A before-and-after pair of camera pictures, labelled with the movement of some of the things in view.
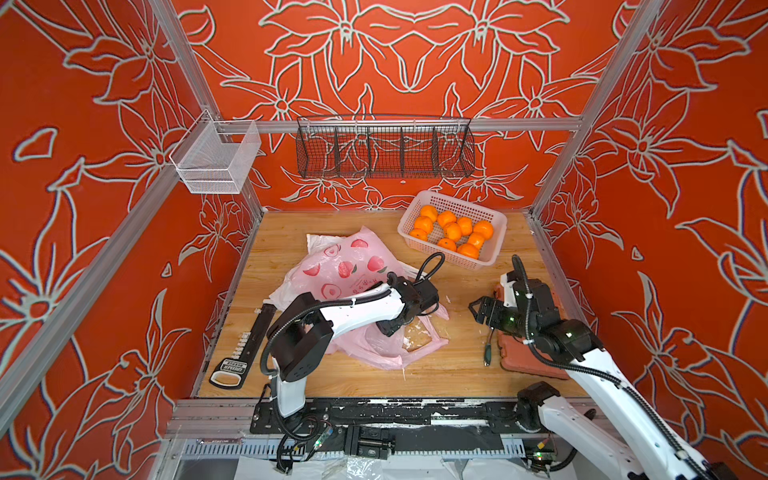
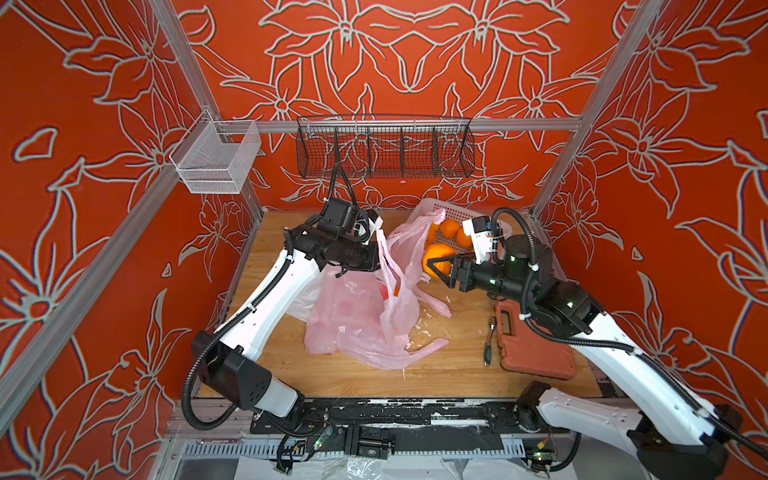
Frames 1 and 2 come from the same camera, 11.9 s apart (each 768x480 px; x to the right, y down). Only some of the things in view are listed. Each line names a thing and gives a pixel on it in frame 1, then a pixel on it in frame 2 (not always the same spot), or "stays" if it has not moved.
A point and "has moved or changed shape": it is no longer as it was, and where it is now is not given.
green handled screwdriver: x=488 y=350 stays
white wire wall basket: x=212 y=155 stays
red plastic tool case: x=519 y=356 stays
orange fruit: x=429 y=211 -> x=438 y=251
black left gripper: x=391 y=328 -> x=371 y=263
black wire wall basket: x=385 y=146 stays
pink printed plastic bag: x=340 y=266 has moved or changed shape
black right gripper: x=495 y=317 -> x=461 y=270
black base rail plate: x=372 y=428 stays
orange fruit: x=423 y=223 -> x=432 y=232
